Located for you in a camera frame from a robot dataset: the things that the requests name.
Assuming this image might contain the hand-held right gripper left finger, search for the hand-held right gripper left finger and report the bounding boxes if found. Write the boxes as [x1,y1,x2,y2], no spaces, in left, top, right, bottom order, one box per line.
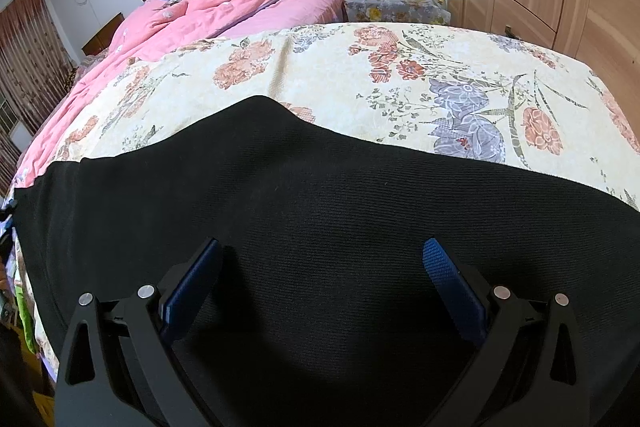
[55,237,224,427]

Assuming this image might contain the red patterned curtain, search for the red patterned curtain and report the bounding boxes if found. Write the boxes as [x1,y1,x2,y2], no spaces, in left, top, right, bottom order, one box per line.
[0,0,76,188]

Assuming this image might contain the black pants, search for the black pants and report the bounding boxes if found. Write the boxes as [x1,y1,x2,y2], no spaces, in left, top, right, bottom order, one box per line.
[13,96,640,427]

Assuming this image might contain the wooden nightstand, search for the wooden nightstand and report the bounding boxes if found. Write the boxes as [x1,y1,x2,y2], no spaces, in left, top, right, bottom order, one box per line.
[81,12,125,56]

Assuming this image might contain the floral covered nightstand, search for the floral covered nightstand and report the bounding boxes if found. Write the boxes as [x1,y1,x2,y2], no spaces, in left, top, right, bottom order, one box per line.
[342,0,449,26]

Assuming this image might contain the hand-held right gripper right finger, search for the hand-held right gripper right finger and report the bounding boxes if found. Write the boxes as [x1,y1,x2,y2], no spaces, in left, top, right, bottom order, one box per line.
[422,237,591,427]

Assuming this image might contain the pink quilt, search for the pink quilt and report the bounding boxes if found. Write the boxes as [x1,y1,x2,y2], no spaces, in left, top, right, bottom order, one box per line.
[15,0,346,188]

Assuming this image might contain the floral bed sheet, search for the floral bed sheet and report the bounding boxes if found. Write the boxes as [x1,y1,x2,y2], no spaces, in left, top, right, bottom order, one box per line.
[12,22,640,212]

